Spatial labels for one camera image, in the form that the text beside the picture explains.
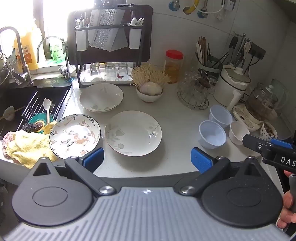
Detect white electric pot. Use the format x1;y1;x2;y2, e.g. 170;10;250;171
213;65;251;112

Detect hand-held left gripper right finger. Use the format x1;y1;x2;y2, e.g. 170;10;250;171
179;147;264;196

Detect halved onion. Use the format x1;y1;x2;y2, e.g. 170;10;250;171
140;82;163;96

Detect yellow dishcloth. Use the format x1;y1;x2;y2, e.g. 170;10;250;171
5;120;58;169

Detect dish brush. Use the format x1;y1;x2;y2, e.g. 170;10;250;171
58;66;71;78

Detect red-lid plastic jar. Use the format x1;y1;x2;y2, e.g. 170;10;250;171
165;49;184;84

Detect glass kettle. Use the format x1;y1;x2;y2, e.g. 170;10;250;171
245;83;278;122

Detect hanging kitchen utensils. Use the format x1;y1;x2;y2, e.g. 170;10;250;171
228;32;252;65

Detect white soup spoon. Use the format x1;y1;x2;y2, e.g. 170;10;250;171
43;98;52;124

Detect wire cup holder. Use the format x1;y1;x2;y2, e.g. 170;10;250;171
177;70;219;110

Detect clear drinking glass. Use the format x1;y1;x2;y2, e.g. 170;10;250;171
90;62;101;78
118;62;129;78
104;62;116;80

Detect black dish rack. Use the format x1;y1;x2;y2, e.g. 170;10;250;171
74;5;145;89

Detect set of patterned glass cups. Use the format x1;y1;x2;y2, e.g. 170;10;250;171
178;70;219;102

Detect white ceramic bowl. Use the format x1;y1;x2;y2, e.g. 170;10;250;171
229;120;251;146

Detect pale blue plastic bowl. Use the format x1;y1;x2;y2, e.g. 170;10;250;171
199;120;227;150
209;105;233;128

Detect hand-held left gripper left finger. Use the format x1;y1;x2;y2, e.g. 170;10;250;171
31;147;117;196

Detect teal flower-shaped dish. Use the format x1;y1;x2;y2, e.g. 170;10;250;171
29;112;57;135

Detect black roll-up sink rack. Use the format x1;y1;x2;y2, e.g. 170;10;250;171
21;89;71;123

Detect pink knitted cloth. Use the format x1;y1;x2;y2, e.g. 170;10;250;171
2;131;16;160

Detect dark tall faucet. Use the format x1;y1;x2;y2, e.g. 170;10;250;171
0;26;34;85

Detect plain kitchen knife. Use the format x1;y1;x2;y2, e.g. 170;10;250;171
109;9;130;52

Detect bundle of chopsticks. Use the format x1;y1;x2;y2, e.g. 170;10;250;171
196;36;211;66

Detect chrome faucet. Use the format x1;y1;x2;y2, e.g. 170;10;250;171
36;36;72;80

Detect white utensil caddy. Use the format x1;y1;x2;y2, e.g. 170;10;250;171
129;26;140;49
76;30;88;52

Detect floral patterned plate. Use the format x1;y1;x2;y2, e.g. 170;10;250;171
49;114;101;160

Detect steel wool scourer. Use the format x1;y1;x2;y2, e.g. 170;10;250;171
21;123;44;133

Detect small bowl in sink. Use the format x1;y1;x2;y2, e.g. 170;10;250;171
3;106;16;121

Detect green-label bottle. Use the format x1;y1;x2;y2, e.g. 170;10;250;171
50;38;64;63

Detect floral bowl of grains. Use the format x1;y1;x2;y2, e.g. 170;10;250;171
260;122;278;141

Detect white drip tray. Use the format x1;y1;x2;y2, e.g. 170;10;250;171
82;67;134;84

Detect green utensil holder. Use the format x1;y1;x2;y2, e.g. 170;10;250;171
196;56;223;77

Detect yellow hose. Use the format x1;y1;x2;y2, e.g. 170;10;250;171
183;0;200;15

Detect white bowl with red rim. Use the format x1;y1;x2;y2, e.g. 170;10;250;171
136;86;164;103

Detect black cutting board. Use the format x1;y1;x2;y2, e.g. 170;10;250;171
67;5;153;65

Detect person's right hand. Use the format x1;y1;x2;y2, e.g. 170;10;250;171
276;170;296;230

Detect orange detergent bottle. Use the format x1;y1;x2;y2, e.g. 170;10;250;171
13;30;40;70

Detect cream kettle base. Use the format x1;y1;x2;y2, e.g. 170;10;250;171
232;104;266;132

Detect pair of wooden chopsticks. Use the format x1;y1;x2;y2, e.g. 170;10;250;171
0;106;26;120

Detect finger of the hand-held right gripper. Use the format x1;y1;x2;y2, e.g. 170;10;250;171
269;138;294;150
242;134;269;153

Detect white leaf-print plate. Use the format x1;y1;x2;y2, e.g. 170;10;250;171
79;83;124;113
105;110;163;157

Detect patterned cleaver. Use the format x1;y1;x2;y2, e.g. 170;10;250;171
88;8;126;50

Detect steel mixing bowl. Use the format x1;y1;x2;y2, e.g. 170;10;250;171
0;68;11;86

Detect black kitchen sink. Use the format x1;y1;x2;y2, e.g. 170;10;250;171
0;80;73;142

